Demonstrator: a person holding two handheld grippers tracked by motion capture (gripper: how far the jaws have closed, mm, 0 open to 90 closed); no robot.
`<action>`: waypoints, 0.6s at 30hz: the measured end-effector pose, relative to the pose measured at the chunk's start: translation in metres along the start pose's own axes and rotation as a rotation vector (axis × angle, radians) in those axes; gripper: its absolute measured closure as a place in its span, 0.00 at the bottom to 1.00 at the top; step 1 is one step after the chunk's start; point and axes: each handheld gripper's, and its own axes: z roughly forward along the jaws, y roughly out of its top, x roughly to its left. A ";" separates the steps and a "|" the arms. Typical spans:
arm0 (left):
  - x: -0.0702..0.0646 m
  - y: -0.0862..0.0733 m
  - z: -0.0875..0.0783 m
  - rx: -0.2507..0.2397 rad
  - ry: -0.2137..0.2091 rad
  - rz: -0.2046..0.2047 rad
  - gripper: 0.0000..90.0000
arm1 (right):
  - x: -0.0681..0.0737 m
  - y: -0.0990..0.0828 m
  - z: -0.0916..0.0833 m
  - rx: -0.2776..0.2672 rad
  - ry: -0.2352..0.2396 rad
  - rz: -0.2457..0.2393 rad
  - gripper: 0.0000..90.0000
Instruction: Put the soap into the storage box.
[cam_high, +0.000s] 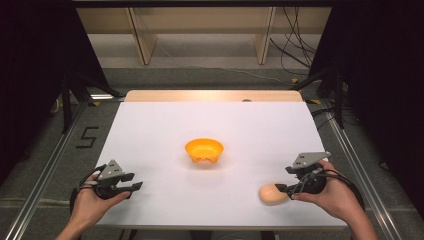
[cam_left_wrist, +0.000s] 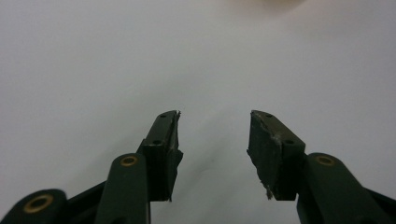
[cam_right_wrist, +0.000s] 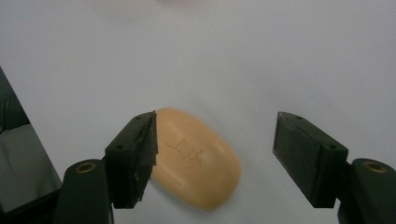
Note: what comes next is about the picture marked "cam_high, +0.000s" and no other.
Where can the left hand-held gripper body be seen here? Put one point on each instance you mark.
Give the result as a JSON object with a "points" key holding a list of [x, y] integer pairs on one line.
{"points": [[107, 190]]}

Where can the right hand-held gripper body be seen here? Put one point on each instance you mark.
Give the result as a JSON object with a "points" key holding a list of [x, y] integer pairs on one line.
{"points": [[310, 181]]}

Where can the beige egg-shaped potato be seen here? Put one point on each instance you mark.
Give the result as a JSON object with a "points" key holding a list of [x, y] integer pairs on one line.
{"points": [[272, 194]]}

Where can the orange plastic bowl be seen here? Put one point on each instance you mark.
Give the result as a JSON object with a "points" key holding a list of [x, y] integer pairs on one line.
{"points": [[204, 149]]}

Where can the person's left hand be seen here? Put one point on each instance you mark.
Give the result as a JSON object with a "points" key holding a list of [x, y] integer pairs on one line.
{"points": [[87, 204]]}

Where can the person's right hand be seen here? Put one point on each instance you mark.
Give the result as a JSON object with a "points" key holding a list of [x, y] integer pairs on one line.
{"points": [[335, 198]]}

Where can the black tripod stand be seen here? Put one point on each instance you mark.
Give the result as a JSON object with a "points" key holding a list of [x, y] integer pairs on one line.
{"points": [[338, 100], [66, 106]]}

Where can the white table cover sheet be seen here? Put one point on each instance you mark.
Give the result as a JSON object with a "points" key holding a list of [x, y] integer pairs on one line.
{"points": [[213, 130]]}

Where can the light wooden table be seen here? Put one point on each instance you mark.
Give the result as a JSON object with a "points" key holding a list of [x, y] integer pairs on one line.
{"points": [[213, 95]]}

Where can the black curtain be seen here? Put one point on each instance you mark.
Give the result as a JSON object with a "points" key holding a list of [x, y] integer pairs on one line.
{"points": [[30, 83], [383, 83]]}

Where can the beige wooden desk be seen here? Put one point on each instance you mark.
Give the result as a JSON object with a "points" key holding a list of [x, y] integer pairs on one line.
{"points": [[200, 20]]}

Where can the aluminium floor rail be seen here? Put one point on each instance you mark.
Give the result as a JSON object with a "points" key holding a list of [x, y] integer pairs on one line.
{"points": [[363, 163], [50, 166]]}

